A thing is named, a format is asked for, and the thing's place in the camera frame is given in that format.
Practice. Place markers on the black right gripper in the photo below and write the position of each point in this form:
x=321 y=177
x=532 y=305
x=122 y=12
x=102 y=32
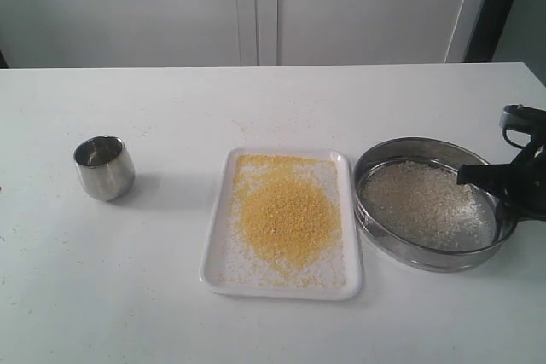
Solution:
x=522 y=182

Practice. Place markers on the round metal sieve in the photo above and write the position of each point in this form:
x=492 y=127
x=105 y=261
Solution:
x=446 y=156

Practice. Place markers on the stainless steel cup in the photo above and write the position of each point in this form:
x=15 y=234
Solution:
x=105 y=168

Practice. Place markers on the yellow and white grains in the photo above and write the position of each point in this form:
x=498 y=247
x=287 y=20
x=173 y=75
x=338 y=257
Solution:
x=424 y=205

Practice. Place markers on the fine yellow sifted grains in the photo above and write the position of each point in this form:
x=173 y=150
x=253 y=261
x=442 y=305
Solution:
x=284 y=224

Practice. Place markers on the white square tray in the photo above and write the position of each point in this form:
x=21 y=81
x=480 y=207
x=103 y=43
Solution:
x=214 y=257

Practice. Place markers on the white cabinet doors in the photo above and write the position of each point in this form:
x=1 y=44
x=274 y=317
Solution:
x=116 y=33

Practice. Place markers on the dark right wrist camera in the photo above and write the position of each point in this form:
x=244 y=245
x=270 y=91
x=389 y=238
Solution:
x=523 y=119

